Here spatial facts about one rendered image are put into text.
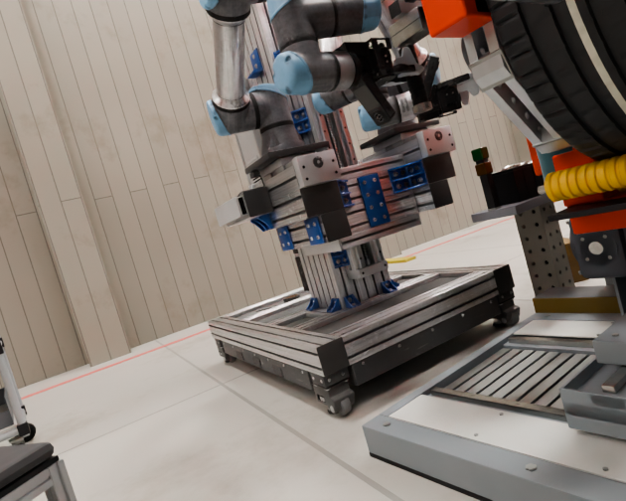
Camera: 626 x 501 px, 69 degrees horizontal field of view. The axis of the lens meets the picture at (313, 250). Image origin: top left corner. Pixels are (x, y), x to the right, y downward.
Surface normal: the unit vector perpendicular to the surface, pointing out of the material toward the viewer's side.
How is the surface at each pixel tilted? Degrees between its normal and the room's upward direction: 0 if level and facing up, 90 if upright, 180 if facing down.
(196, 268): 90
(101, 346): 90
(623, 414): 90
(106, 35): 90
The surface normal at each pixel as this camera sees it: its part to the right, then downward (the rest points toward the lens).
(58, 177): 0.45, -0.07
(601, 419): -0.79, 0.26
